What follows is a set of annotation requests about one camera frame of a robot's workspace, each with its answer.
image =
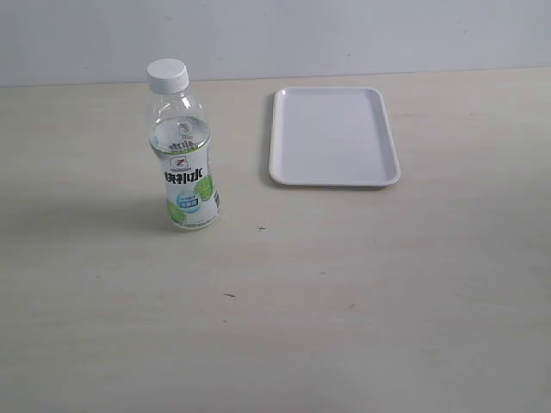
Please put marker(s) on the clear plastic water bottle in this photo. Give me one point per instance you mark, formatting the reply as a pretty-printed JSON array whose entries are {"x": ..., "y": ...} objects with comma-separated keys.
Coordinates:
[{"x": 180, "y": 137}]

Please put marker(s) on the white bottle cap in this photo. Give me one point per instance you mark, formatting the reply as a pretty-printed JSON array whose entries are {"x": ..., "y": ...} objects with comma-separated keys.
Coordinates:
[{"x": 167, "y": 76}]

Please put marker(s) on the white rectangular tray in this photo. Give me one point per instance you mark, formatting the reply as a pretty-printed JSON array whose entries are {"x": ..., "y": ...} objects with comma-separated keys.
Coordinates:
[{"x": 332, "y": 137}]

